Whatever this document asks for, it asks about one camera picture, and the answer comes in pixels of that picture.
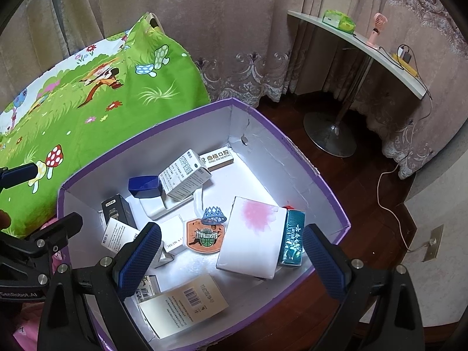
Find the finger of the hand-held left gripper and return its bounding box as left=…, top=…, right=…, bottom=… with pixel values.
left=0, top=161, right=40, bottom=191
left=22, top=212, right=84, bottom=264

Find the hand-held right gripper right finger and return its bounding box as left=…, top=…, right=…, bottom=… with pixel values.
left=302, top=223, right=427, bottom=351

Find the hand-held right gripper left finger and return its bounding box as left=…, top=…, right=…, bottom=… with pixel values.
left=37, top=221, right=163, bottom=351

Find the teal green box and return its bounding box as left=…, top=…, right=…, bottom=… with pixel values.
left=277, top=208, right=307, bottom=268

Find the small white box black text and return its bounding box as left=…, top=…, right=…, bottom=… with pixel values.
left=161, top=214, right=188, bottom=255

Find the white medicine box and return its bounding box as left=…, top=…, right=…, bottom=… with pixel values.
left=158, top=150, right=213, bottom=202
left=100, top=217, right=142, bottom=255

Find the purple white cardboard box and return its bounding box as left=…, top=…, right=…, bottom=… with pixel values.
left=56, top=97, right=352, bottom=351

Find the silver small box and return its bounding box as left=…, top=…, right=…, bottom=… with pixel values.
left=154, top=245, right=175, bottom=270

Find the white blue print box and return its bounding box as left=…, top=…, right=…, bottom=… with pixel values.
left=135, top=274, right=162, bottom=302

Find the pink cloth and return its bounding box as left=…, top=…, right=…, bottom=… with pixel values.
left=13, top=219, right=71, bottom=351

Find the white flat box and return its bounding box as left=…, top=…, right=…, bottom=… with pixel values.
left=141, top=194, right=195, bottom=221

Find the beige barcode box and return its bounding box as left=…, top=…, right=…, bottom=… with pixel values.
left=139, top=273, right=229, bottom=339

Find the orange basketball hoop toy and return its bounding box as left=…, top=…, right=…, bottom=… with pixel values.
left=183, top=207, right=228, bottom=254

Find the dark blue small box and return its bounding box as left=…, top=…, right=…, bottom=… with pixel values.
left=128, top=175, right=164, bottom=200

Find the large white pink flower box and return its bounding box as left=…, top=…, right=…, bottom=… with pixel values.
left=216, top=196, right=290, bottom=281

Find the green printed blanket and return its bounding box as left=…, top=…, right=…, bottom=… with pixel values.
left=0, top=16, right=212, bottom=240

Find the metal socket plate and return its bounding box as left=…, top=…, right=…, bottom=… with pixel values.
left=423, top=224, right=444, bottom=262

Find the white long box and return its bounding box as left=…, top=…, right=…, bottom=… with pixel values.
left=202, top=149, right=235, bottom=171

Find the yellow power strip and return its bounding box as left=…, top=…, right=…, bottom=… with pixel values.
left=392, top=53, right=418, bottom=76

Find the white curved table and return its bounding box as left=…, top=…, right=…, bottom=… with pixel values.
left=287, top=9, right=428, bottom=159

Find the pink handheld fan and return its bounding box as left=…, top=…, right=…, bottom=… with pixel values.
left=367, top=12, right=383, bottom=48

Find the green tissue box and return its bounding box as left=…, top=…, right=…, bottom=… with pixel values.
left=322, top=9, right=356, bottom=33

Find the beige curtain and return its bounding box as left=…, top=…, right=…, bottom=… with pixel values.
left=0, top=0, right=468, bottom=180

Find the white cable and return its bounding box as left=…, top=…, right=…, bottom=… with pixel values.
left=376, top=73, right=437, bottom=254

